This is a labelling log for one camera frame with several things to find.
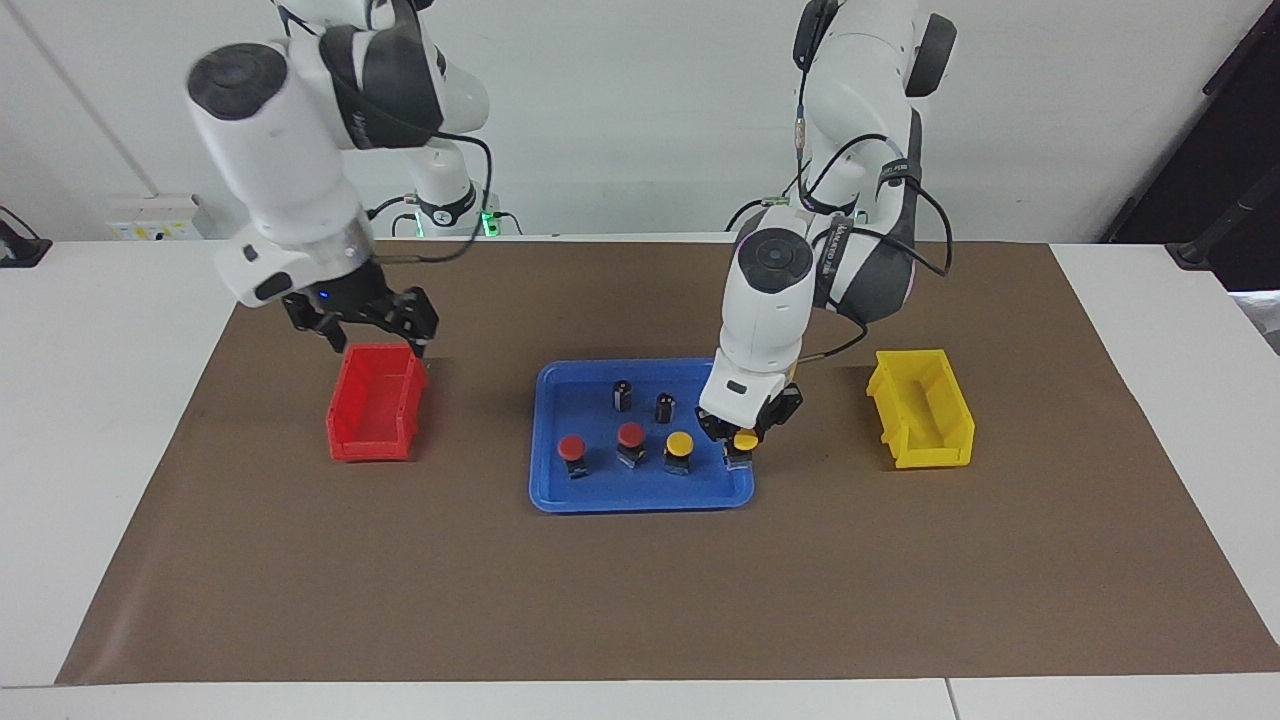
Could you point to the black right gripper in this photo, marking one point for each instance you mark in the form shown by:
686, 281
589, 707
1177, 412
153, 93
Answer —
350, 300

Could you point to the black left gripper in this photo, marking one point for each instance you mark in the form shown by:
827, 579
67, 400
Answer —
780, 410

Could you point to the yellow push button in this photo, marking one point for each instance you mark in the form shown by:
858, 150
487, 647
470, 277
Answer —
679, 443
745, 439

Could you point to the red push button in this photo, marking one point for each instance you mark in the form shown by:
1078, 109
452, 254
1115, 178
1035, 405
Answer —
572, 447
630, 435

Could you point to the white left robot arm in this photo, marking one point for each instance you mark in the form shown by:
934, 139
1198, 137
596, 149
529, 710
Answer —
770, 290

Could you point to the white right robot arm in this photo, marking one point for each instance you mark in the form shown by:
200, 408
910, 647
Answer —
290, 150

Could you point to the blue plastic tray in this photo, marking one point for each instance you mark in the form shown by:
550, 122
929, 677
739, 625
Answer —
600, 395

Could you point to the red plastic bin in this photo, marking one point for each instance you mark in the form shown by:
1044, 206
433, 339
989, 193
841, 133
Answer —
365, 420

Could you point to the brown paper mat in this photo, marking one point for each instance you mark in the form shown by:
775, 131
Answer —
640, 600

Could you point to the yellow plastic bin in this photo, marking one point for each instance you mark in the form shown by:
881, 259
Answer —
950, 440

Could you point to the black clamp base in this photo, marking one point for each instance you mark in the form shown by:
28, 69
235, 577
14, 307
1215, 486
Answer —
20, 248

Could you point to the black stand pole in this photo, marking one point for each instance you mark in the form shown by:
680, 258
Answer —
1230, 225

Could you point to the black side panel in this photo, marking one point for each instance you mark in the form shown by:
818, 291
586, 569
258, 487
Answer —
1190, 150

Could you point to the black cylindrical switch part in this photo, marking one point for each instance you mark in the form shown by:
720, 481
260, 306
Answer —
622, 395
666, 407

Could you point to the white wall outlet box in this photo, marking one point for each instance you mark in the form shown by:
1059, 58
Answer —
155, 218

